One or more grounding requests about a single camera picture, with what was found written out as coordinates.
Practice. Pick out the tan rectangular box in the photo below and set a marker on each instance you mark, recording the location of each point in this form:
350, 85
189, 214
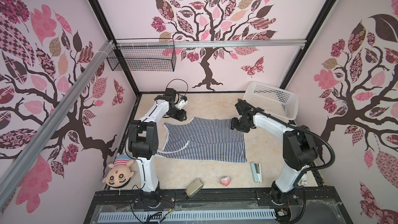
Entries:
193, 188

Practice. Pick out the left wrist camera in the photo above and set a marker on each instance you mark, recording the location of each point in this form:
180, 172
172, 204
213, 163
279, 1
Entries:
182, 102

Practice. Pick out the blue white striped tank top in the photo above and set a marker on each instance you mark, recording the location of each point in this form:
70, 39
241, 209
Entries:
204, 139

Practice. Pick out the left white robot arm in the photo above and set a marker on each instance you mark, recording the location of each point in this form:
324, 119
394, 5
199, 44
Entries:
143, 138

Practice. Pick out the pink denture toy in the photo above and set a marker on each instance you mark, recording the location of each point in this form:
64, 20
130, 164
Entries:
225, 181

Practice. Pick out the white plastic laundry basket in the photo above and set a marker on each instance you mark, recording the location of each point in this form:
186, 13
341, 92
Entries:
274, 101

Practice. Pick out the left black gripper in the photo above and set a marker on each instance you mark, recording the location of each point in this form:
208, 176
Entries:
180, 116

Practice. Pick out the white slotted cable duct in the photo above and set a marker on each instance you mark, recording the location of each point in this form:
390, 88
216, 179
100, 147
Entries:
158, 217

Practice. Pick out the rear aluminium frame bar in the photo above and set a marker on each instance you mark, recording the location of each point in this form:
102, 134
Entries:
214, 44

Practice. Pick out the aluminium frame bar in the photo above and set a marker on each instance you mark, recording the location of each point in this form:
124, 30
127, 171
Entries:
214, 44
19, 168

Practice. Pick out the grey white stapler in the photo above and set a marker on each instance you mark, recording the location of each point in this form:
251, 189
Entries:
256, 172

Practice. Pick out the plush doll head toy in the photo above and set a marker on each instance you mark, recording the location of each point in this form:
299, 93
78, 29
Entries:
120, 171

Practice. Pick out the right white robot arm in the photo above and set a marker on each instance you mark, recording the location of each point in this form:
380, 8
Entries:
299, 147

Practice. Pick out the small white rabbit figurine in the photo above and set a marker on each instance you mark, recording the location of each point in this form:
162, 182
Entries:
304, 180

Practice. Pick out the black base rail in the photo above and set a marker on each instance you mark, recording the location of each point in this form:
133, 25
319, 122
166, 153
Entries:
173, 197

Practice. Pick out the left aluminium frame bar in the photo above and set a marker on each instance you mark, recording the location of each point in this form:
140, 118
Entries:
19, 168

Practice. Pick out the black wire mesh basket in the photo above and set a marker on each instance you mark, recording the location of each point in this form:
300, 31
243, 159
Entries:
143, 54

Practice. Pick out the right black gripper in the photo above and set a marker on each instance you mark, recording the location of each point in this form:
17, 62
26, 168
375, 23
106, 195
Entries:
238, 124

